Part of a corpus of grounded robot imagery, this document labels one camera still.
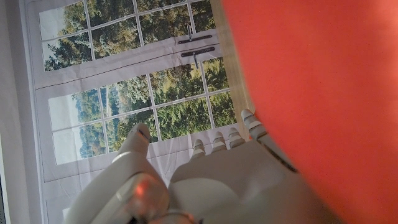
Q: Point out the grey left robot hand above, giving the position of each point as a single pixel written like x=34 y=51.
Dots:
x=217 y=186

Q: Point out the orange ribbon roll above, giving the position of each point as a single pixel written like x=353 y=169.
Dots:
x=326 y=93

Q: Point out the printed window backdrop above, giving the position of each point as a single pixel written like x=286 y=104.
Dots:
x=124 y=93

